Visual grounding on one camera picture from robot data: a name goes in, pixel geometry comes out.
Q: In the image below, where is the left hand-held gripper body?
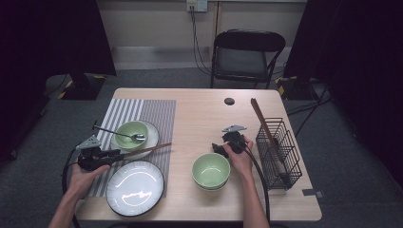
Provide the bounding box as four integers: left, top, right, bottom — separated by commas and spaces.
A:
75, 135, 106, 172

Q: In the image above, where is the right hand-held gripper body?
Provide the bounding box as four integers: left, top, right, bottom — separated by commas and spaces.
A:
221, 123, 247, 155

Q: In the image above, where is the brown wooden chopstick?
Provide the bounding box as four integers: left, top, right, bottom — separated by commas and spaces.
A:
122, 142, 173, 158
122, 142, 172, 159

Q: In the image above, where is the metal spoon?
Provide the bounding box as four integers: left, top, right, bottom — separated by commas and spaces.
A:
92, 124, 146, 143

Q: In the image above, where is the white ribbed plate dark rim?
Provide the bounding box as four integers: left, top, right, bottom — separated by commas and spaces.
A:
109, 121, 161, 162
105, 160, 165, 219

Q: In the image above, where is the black wire cutlery basket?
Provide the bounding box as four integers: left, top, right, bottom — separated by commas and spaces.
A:
255, 117, 303, 192

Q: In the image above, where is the person's right hand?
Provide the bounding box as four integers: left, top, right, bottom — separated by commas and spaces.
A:
222, 136, 255, 180

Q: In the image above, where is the person's left hand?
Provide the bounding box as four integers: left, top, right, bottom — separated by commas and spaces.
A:
67, 164, 111, 200

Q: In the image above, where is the bundle of brown chopsticks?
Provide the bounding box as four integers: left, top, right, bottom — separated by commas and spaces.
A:
250, 97, 284, 169

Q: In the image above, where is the grey striped placemat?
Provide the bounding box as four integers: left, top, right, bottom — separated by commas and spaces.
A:
87, 99, 177, 199

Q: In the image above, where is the black stand base striped tape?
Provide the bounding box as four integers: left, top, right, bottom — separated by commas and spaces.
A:
57, 72, 107, 102
275, 75, 317, 102

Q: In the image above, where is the black folding chair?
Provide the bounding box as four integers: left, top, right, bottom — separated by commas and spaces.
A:
209, 28, 287, 90

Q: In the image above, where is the grey tape strip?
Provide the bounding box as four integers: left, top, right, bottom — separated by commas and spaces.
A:
301, 188, 325, 200

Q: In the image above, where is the black curtain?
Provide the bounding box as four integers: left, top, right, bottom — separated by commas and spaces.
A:
0, 0, 117, 162
282, 0, 403, 181

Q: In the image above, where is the right hand-held gripper cable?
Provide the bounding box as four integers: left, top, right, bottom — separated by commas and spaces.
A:
241, 148, 272, 224

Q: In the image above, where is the black floor cable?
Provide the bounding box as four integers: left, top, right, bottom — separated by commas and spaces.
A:
285, 84, 333, 138
43, 74, 69, 98

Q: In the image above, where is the black power cable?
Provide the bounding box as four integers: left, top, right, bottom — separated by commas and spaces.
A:
189, 7, 212, 75
191, 7, 213, 76

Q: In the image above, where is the white wall socket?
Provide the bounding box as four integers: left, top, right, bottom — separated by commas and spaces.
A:
185, 0, 208, 13

